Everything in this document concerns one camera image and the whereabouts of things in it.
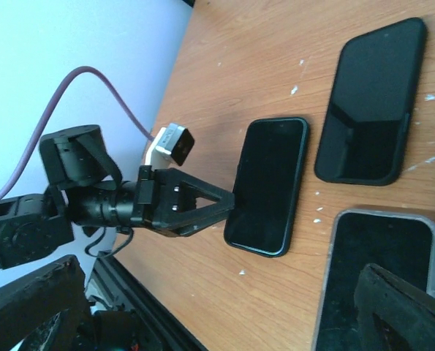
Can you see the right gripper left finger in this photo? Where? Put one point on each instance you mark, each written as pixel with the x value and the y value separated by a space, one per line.
pixel 44 308

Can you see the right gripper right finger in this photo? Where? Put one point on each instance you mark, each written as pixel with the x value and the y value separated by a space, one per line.
pixel 392 313

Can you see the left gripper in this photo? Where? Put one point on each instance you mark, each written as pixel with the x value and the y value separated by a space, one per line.
pixel 186 205

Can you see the clear magsafe phone case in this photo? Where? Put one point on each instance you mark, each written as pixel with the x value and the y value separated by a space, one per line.
pixel 378 291

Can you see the black phone case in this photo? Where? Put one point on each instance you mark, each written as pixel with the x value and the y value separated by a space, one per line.
pixel 370 102

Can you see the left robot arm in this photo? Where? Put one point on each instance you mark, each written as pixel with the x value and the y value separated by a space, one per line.
pixel 35 225

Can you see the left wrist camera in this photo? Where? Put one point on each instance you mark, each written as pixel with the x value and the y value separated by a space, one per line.
pixel 171 146

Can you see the black aluminium front rail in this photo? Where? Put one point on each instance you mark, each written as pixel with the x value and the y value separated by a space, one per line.
pixel 157 328

